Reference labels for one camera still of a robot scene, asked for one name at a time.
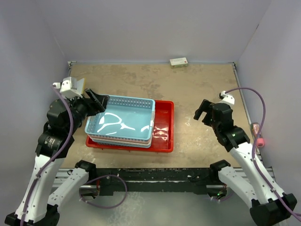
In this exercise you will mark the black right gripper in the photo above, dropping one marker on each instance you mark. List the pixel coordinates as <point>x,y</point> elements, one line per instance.
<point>204,107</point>

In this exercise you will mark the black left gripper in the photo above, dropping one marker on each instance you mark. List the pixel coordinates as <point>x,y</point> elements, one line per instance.
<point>96,105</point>

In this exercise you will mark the light blue perforated basket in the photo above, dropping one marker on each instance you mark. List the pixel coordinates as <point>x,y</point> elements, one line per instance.
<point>127,118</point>

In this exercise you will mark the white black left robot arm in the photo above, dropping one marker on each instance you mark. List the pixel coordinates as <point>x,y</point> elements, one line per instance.
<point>65,115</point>

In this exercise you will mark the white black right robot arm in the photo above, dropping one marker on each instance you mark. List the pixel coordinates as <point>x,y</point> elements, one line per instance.
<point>267,202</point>

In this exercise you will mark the yellow framed whiteboard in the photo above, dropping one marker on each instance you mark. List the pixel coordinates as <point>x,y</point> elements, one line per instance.
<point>81,86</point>

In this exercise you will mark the pink perforated basket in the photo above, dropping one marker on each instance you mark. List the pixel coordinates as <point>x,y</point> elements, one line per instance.
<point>122,141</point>

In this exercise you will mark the red plastic tray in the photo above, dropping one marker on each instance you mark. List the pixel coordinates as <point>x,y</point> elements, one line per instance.
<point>163,133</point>

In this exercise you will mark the small white green box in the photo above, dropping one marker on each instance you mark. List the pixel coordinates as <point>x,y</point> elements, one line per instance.
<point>178,62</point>

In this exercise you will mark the pink capped bottle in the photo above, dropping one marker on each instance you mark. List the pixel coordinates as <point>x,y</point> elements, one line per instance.
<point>256,134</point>

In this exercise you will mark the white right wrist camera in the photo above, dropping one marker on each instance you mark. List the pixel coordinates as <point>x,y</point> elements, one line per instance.
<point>226,98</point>

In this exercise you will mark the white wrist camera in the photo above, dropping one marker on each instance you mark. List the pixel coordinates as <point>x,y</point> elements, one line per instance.
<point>67,88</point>
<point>226,98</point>

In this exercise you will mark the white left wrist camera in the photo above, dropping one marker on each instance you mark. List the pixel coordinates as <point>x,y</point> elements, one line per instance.
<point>67,88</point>

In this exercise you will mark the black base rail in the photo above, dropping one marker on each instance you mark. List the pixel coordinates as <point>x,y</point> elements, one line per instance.
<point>176,180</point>

